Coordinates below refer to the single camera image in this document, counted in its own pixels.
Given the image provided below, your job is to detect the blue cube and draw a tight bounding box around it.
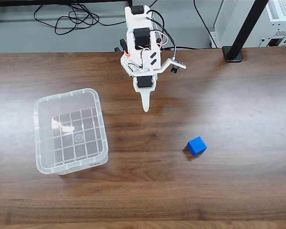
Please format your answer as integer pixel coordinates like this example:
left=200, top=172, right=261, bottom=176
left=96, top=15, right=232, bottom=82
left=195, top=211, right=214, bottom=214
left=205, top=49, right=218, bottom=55
left=187, top=136, right=208, bottom=157

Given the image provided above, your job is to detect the clear plastic container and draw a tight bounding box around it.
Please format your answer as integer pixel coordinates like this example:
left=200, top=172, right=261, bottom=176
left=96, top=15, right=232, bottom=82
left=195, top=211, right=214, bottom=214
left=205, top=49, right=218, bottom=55
left=33, top=88, right=109, bottom=176

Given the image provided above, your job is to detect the black pole stand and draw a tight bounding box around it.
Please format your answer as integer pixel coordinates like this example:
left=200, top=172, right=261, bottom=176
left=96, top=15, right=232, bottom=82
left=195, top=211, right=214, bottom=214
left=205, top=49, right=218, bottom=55
left=222, top=0, right=269, bottom=63

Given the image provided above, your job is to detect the white computer case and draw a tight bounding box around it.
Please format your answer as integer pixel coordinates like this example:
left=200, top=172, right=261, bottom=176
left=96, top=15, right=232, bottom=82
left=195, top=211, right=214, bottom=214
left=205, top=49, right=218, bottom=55
left=209, top=0, right=286, bottom=49

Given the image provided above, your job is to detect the white camera mount with camera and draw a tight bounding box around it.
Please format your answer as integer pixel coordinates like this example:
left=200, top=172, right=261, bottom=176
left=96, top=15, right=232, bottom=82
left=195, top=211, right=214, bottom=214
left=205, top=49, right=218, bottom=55
left=142, top=49, right=187, bottom=74

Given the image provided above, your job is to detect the black cable along table edge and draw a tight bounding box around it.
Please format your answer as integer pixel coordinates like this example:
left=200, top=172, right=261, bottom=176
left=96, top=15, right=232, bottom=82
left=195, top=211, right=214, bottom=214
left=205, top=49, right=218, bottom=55
left=161, top=45, right=224, bottom=51

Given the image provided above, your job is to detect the black camera cable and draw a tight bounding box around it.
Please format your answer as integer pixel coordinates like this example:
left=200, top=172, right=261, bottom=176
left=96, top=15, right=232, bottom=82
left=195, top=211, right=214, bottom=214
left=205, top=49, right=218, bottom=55
left=146, top=9, right=178, bottom=62

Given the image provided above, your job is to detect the thin black hanging cable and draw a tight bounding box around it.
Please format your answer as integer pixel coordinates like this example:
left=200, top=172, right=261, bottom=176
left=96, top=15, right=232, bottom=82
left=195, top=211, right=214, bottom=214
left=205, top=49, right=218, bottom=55
left=193, top=0, right=212, bottom=41

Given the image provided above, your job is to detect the tangled black floor cable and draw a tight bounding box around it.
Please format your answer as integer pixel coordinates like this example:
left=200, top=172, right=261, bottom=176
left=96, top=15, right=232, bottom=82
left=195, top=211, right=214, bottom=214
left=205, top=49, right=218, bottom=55
left=33, top=0, right=130, bottom=36

